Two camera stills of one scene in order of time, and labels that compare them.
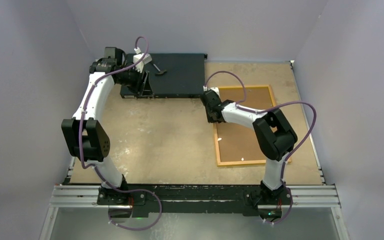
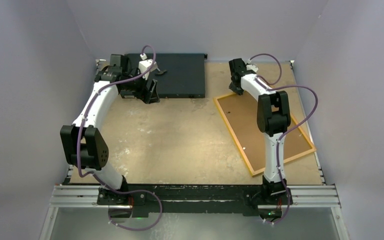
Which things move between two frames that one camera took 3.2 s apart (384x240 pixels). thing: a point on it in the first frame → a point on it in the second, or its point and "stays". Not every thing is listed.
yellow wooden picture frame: (236, 143) → (240, 149)
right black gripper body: (209, 117) → (235, 88)
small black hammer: (160, 72) stays
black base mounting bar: (210, 199) stays
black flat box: (185, 77) stays
